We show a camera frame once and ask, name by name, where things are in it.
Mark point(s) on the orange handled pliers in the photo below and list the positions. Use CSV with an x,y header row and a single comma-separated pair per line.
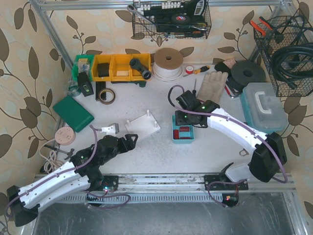
x,y
258,27

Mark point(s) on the black green device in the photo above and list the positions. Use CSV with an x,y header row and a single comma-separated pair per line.
x,y
84,84

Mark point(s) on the top wire basket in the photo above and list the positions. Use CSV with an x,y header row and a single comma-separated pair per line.
x,y
168,19

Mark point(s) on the brown tape roll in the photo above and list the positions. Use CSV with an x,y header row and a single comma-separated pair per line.
x,y
106,96

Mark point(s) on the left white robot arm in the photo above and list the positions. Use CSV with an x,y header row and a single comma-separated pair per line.
x,y
80,173

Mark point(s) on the green plastic bin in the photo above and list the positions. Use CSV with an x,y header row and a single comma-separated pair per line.
x,y
82,63

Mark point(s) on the small metal carabiner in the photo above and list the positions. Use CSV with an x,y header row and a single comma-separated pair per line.
x,y
243,153

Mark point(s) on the green flat case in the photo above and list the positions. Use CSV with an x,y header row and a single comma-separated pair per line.
x,y
73,113

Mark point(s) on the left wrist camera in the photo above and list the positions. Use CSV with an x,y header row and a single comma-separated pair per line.
x,y
112,129

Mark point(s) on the wire basket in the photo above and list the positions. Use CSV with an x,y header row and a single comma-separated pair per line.
x,y
168,19
288,55

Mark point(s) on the glass jar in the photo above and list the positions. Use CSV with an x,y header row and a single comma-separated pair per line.
x,y
73,89

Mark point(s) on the red tape roll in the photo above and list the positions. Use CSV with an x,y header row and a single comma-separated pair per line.
x,y
189,69

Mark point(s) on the teal clear toolbox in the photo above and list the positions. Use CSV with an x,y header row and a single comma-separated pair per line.
x,y
262,109

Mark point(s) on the teal plastic parts tray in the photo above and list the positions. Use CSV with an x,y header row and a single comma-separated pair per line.
x,y
186,141

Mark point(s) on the black disc spool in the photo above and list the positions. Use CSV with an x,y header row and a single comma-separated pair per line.
x,y
245,72

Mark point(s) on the white cable spool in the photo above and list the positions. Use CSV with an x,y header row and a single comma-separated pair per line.
x,y
167,65

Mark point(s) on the yellow plastic bin row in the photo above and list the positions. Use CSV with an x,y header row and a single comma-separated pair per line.
x,y
116,67

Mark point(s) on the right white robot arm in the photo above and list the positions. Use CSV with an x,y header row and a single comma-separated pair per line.
x,y
266,150

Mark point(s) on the right wire basket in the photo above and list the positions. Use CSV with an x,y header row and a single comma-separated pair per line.
x,y
288,55

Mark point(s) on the round pink power strip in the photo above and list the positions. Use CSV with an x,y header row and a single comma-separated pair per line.
x,y
65,135

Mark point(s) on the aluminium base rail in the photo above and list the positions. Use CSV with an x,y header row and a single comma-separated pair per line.
x,y
178,188

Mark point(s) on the beige work glove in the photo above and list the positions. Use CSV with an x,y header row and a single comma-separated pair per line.
x,y
212,86

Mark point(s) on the white four-peg base plate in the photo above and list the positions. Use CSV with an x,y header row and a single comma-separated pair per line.
x,y
143,126

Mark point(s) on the black pipe fitting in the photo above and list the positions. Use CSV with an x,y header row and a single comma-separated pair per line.
x,y
135,64

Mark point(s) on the red springs in tray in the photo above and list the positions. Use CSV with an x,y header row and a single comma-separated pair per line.
x,y
182,133

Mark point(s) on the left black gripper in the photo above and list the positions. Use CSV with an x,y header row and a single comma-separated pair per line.
x,y
124,144

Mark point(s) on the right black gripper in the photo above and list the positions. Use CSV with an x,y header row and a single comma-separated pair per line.
x,y
184,120

